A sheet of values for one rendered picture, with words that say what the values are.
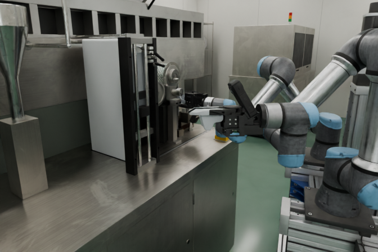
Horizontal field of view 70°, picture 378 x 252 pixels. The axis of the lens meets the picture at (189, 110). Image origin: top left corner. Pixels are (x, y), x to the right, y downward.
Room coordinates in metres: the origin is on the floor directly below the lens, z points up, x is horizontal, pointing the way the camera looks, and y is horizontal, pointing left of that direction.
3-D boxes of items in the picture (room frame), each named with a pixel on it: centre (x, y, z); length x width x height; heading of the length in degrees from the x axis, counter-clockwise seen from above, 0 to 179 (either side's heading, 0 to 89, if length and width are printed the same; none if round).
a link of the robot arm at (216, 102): (1.32, -0.17, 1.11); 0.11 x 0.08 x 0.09; 56
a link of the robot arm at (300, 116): (0.76, -0.31, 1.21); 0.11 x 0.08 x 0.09; 94
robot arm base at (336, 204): (0.91, -0.56, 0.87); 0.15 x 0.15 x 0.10
